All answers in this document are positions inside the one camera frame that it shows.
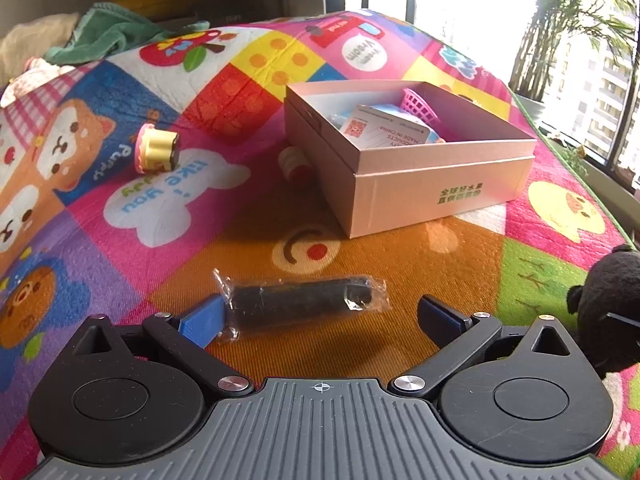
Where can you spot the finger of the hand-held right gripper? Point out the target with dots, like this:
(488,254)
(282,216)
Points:
(625,321)

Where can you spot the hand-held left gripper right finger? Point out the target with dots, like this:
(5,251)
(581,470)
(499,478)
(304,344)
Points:
(440,317)

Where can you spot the pink white cloth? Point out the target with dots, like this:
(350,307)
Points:
(35,77)

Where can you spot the pink cardboard box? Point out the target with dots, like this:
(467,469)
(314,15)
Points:
(425,200)

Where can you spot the black item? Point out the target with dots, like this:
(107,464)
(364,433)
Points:
(300,297)

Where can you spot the yellow pink toy cupcake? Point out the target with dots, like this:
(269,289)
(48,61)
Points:
(157,150)

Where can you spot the white pink toy cupcake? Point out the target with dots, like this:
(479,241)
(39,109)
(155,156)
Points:
(295,165)

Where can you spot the black plush toy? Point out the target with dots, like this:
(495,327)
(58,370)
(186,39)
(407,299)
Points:
(610,280)

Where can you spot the palm plant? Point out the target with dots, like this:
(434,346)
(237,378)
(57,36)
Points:
(555,20)

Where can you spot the colourful printed play mat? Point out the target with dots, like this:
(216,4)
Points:
(200,240)

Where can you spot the green towel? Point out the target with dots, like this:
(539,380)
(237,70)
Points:
(110,30)

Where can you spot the cream fluffy pillow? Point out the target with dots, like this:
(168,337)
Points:
(30,40)

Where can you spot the white plant pot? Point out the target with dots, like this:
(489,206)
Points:
(532,110)

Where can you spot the pink plastic basket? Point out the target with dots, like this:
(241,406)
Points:
(420,105)

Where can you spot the yellow pillow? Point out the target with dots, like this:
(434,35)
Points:
(155,0)

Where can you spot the small potted plant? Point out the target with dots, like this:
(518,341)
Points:
(577,152)

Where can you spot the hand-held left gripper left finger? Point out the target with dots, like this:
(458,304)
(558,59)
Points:
(202,322)

